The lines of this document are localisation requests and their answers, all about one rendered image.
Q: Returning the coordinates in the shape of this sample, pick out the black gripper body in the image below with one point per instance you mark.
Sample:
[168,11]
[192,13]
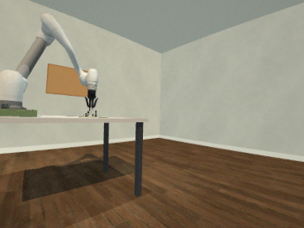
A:
[90,93]

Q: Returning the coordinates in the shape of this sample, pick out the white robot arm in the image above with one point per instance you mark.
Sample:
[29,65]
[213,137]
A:
[13,83]

